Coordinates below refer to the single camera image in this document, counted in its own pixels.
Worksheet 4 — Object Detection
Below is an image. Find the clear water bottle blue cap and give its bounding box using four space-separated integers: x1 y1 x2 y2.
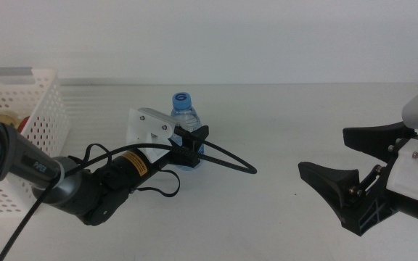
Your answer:
168 91 206 172

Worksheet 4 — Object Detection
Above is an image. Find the red soda can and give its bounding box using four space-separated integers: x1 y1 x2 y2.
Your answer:
17 116 32 134

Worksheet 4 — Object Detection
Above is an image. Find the yellow tea bottle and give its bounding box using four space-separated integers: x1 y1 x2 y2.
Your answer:
0 113 20 128

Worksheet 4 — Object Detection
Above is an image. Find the white perforated plastic basket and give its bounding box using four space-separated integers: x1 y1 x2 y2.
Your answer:
0 67 72 219

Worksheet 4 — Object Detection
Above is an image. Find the thin black left arm wire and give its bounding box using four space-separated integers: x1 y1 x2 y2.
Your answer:
66 143 181 198

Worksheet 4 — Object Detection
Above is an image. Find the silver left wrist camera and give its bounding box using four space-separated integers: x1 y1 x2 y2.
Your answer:
137 107 177 138

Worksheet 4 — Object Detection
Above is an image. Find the black braided left camera cable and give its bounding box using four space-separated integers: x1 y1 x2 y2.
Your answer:
0 126 258 261

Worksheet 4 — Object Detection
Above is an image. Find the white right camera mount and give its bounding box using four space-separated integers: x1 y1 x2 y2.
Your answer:
385 104 418 210

